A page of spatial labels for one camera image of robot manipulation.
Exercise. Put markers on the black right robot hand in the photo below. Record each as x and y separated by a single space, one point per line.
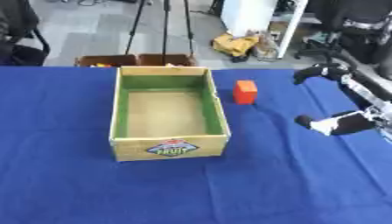
350 122

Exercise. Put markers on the brown cardboard box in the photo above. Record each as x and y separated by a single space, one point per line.
106 60
166 59

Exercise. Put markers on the black office chair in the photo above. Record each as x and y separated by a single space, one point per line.
347 29
20 35

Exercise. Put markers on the black tripod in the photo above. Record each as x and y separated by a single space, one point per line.
164 26

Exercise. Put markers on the orange rectangular block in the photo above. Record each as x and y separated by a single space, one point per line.
245 92

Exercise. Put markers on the yellow bag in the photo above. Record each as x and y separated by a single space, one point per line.
233 43

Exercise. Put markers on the tan cardboard box green inside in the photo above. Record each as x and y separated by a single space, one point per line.
167 115

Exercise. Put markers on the white cabinet panel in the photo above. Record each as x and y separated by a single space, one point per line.
260 20

